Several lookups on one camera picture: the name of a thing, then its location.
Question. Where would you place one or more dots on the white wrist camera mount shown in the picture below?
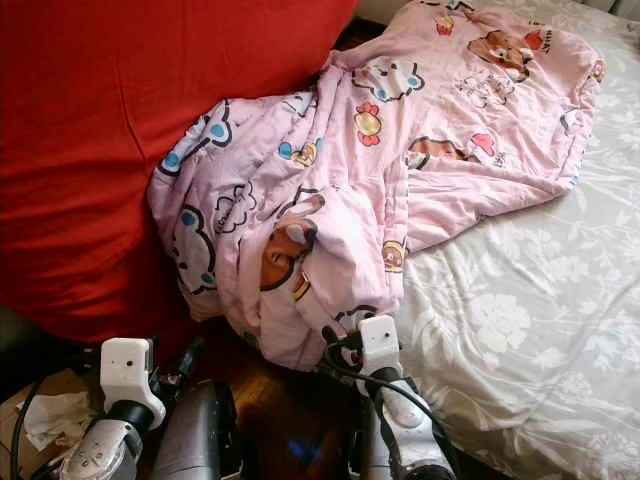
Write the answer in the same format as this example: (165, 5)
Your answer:
(130, 372)
(380, 342)

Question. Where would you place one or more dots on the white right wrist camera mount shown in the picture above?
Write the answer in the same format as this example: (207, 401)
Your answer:
(380, 342)

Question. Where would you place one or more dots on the grey right robot leg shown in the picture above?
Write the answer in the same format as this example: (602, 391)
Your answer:
(370, 445)

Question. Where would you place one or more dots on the white tissue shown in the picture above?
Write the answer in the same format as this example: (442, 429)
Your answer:
(60, 418)

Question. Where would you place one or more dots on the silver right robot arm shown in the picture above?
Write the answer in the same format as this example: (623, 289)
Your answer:
(410, 420)

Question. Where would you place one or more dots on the bed with grey floral sheet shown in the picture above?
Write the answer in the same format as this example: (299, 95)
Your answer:
(530, 330)

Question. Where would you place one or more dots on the cardboard pieces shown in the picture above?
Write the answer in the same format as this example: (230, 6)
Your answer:
(15, 455)

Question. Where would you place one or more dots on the pink cartoon print blanket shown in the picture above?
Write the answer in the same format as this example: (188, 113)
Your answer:
(460, 150)

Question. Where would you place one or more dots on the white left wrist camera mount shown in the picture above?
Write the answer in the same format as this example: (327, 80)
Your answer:
(130, 372)

